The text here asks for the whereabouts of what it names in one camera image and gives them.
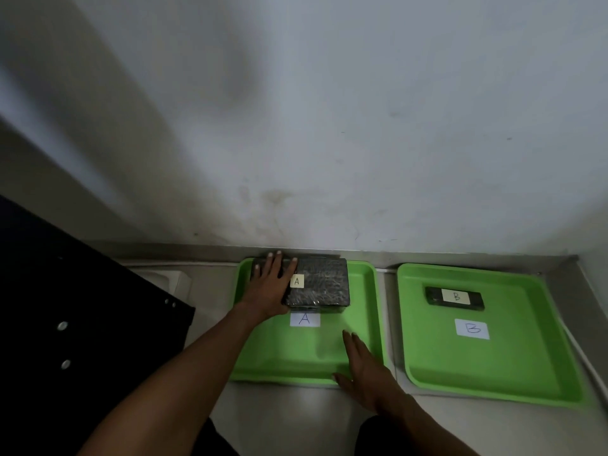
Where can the person's left hand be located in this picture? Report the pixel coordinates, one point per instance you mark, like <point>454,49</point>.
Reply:
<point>263,294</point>

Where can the person's right hand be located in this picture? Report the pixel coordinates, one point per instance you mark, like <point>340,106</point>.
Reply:
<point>368,377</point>

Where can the person's right thumb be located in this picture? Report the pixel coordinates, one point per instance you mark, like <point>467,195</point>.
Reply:
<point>343,378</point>

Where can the person's left middle finger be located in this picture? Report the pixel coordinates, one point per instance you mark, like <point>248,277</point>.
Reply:
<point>270,264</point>

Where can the person's left thumb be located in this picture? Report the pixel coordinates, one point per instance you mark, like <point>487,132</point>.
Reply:
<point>291,271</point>

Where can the black patterned box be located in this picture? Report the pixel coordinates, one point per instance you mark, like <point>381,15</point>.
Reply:
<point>323,284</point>

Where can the person's left forearm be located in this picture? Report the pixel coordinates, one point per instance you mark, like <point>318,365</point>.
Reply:
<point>190,375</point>

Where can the person's right forearm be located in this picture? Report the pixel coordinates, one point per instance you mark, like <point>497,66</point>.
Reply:
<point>427,434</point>

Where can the small yellow sticker label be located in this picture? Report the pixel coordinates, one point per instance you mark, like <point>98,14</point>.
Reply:
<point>297,281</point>

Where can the white paper label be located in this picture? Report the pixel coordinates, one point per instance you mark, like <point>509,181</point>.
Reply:
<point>305,320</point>
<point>471,329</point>

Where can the green plastic tray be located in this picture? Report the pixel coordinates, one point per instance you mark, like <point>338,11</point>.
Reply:
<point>498,370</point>
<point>294,351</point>

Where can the white plastic container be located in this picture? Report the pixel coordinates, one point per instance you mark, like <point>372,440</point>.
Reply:
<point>164,280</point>

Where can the small white sticker label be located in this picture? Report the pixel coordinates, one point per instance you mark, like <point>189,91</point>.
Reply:
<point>456,296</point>

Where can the flat black device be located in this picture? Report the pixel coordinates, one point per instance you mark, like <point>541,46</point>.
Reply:
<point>477,301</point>

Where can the black panel with white studs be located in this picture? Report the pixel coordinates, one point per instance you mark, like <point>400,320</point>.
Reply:
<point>71,327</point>

